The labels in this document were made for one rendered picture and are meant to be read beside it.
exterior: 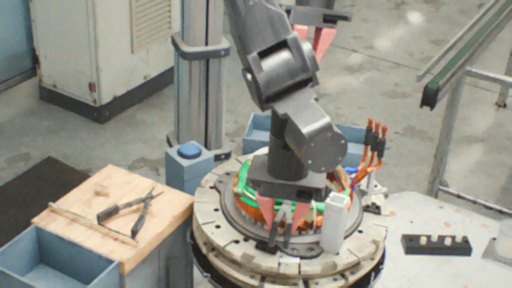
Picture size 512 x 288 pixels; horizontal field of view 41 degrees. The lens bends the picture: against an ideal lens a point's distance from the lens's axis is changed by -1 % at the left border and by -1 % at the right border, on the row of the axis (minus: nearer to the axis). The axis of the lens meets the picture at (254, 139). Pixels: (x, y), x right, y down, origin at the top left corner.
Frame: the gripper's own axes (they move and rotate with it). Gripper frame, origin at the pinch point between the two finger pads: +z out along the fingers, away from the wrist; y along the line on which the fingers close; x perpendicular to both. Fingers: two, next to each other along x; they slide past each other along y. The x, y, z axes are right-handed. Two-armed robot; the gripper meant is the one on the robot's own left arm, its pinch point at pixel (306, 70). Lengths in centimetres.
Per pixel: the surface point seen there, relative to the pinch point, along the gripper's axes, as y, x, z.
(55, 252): -35.3, 5.7, 33.8
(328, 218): 5.2, -5.9, 20.3
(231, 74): 7, 301, 33
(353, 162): 16.3, 28.2, 19.0
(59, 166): -70, 206, 72
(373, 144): 13.0, 4.2, 10.7
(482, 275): 50, 34, 42
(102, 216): -28.2, 4.4, 26.6
